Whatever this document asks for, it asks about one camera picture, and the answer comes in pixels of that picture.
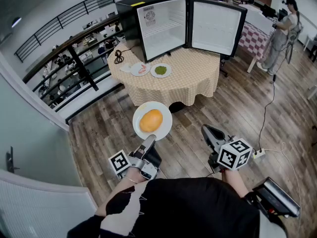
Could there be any orange round fruit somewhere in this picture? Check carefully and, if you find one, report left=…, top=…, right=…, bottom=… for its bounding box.
left=139, top=109, right=163, bottom=133

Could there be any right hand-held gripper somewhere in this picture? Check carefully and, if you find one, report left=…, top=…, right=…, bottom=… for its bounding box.
left=201, top=124, right=253, bottom=175

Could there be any black metal balcony railing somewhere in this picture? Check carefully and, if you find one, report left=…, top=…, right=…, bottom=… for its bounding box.
left=14, top=0, right=116, bottom=63

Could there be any white power strip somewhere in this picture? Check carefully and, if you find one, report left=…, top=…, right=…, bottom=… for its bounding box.
left=252, top=148, right=266, bottom=160

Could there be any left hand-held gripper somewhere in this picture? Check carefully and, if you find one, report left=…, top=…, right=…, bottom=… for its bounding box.
left=108, top=134, right=162, bottom=180

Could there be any black door handle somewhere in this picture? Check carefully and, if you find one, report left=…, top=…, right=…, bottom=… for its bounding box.
left=6, top=146, right=20, bottom=175

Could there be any white round plate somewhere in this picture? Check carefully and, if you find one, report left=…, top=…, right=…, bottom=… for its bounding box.
left=132, top=101, right=173, bottom=141

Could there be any table with pink checked cloth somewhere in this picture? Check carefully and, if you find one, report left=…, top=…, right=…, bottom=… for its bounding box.
left=237, top=21, right=275, bottom=74

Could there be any beige checked tablecloth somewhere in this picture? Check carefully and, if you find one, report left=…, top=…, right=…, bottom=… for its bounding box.
left=107, top=42, right=221, bottom=108

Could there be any long black floor cable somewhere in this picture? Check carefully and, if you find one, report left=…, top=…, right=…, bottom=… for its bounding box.
left=257, top=74, right=277, bottom=153

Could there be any black round table base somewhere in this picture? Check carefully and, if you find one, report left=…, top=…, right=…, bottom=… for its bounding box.
left=169, top=102, right=185, bottom=114

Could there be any person's left forearm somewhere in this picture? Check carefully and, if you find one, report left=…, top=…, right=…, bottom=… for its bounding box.
left=95, top=169, right=147, bottom=217

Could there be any black mini fridge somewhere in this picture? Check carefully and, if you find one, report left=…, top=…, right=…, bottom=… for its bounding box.
left=115, top=0, right=248, bottom=63

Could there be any thin white cable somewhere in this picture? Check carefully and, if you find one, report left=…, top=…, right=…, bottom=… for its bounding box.
left=264, top=142, right=302, bottom=233

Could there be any coiled black power cord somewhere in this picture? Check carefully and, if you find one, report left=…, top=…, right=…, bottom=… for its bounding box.
left=113, top=45, right=139, bottom=64

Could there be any person's black patterned shirt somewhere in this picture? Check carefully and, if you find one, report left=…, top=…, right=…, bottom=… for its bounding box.
left=66, top=177, right=288, bottom=238

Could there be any black office chair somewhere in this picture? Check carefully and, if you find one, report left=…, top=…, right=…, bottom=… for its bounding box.
left=219, top=55, right=230, bottom=78

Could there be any frosted glass door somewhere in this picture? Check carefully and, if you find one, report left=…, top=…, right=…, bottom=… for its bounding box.
left=0, top=73, right=84, bottom=187

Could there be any white plate with green beans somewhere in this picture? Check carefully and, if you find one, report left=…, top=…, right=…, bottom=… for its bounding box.
left=150, top=62, right=172, bottom=78

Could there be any large white box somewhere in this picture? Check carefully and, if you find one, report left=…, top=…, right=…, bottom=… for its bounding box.
left=239, top=3, right=274, bottom=34

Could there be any black railing with wooden handrail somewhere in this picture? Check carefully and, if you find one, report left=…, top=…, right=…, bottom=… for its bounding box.
left=22, top=0, right=250, bottom=114

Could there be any black electronics box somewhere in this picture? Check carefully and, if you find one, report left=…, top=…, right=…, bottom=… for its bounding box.
left=252, top=177, right=302, bottom=219

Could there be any white plate with shrimps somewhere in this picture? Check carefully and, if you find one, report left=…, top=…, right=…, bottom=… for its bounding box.
left=130, top=62, right=151, bottom=77

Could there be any person's right forearm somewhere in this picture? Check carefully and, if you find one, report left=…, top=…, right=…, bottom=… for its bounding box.
left=221, top=169, right=251, bottom=198

